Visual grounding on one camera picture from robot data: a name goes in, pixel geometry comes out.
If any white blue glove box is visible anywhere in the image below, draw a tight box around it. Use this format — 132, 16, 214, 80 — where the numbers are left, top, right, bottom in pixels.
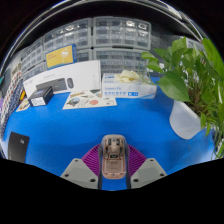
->
101, 70, 158, 100

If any green plant in white pot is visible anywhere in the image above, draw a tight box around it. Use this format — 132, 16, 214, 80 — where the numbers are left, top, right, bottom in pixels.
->
139, 35, 224, 159

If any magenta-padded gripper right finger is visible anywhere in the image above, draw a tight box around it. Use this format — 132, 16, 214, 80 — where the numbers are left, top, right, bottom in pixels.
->
125, 143, 168, 190

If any red blue checked cloth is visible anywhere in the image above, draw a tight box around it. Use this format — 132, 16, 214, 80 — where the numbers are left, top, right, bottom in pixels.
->
2, 68, 24, 111

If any yellow card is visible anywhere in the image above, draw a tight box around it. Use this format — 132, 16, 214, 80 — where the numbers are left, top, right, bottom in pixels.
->
44, 44, 78, 70

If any black mouse pad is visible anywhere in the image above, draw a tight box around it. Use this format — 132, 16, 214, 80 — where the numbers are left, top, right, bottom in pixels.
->
7, 131, 30, 164

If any small black box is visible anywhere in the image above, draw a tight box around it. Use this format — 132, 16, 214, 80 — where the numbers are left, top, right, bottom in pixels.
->
27, 86, 55, 108

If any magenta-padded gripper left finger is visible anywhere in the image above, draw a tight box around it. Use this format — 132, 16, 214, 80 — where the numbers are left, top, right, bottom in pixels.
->
59, 143, 103, 190

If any white keyboard packaging box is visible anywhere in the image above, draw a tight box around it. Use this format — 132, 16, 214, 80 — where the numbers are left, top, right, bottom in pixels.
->
22, 59, 102, 98

